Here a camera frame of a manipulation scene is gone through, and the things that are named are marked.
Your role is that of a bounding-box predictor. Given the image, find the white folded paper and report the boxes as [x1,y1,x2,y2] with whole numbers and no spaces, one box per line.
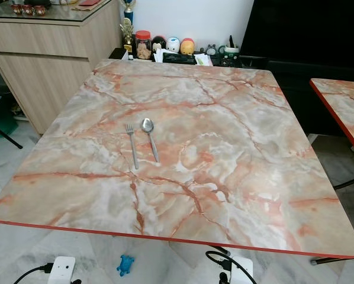
[194,53,214,66]

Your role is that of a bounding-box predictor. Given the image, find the dark round toy figure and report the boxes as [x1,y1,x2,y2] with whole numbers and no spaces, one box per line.
[152,35,167,53]

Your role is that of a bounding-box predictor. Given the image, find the red lidded snack jar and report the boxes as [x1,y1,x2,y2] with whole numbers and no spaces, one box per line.
[135,30,153,60]

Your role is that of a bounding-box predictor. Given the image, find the green floor item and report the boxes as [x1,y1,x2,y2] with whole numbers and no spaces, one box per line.
[0,108,19,138]

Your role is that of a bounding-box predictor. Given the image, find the black desk tray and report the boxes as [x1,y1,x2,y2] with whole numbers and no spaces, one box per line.
[163,52,197,65]

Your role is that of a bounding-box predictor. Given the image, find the black metal table leg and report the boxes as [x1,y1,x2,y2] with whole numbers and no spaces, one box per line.
[333,174,354,191]

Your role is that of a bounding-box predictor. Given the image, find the silver metal spoon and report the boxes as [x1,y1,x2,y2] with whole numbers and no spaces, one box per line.
[140,118,160,163]

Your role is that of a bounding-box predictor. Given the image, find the small gold trophy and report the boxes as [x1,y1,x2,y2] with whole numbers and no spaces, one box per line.
[121,18,135,53]

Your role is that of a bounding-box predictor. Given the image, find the blue and gold trophy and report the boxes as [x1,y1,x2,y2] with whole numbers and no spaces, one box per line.
[121,0,136,25]

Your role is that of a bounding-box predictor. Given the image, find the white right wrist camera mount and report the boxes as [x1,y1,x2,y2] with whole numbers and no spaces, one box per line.
[227,256,254,284]

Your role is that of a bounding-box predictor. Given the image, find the green mug with pens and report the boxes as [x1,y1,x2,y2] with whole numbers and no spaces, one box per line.
[219,35,242,67]

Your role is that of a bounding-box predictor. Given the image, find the red edged marble table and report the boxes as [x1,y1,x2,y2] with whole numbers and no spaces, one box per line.
[310,78,354,164]

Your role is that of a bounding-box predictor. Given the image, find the white round toy figure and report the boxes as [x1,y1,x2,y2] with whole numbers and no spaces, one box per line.
[166,37,181,54]

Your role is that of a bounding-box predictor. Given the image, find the large black television screen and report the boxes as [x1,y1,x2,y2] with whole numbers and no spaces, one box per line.
[239,0,354,61]

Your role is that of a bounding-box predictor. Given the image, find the black stand leg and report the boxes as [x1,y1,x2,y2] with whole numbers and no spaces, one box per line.
[0,123,24,150]

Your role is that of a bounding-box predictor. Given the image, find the blue turtle toy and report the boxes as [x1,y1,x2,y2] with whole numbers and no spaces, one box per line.
[117,255,136,277]

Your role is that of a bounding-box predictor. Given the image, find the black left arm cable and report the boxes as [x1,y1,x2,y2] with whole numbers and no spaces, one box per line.
[21,264,52,284]

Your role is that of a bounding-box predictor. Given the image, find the light wood sideboard cabinet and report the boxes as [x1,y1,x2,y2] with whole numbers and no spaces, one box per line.
[0,0,124,135]

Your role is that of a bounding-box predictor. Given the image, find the orange yellow round toy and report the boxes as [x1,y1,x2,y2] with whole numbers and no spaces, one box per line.
[180,38,195,56]

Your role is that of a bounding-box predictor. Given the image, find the silver metal fork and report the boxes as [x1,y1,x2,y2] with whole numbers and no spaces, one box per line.
[124,122,140,170]

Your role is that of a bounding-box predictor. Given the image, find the red paper packet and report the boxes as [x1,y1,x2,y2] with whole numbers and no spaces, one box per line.
[76,0,102,8]

